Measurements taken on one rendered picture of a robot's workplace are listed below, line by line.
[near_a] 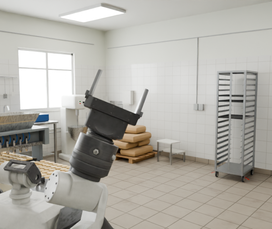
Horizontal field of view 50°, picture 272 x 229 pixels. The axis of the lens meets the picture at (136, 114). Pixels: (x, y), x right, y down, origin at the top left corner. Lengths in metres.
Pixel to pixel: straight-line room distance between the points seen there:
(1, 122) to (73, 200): 2.09
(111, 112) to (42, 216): 0.38
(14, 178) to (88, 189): 0.34
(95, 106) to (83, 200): 0.19
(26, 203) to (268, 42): 5.16
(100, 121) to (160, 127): 6.11
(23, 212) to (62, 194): 0.30
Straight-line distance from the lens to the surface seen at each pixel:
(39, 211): 0.88
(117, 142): 6.20
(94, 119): 0.61
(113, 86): 7.63
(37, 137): 2.93
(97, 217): 0.64
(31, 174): 0.88
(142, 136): 6.22
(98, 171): 0.60
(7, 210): 0.93
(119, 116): 0.61
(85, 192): 0.62
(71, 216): 0.83
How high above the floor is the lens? 1.56
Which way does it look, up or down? 5 degrees down
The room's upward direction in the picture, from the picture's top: straight up
